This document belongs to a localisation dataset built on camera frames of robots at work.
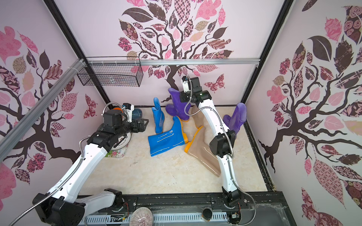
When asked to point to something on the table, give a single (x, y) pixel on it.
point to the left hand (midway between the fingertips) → (142, 123)
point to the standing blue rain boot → (159, 116)
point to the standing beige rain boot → (198, 116)
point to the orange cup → (117, 108)
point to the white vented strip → (123, 219)
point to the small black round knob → (207, 213)
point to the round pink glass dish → (141, 216)
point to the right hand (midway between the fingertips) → (181, 92)
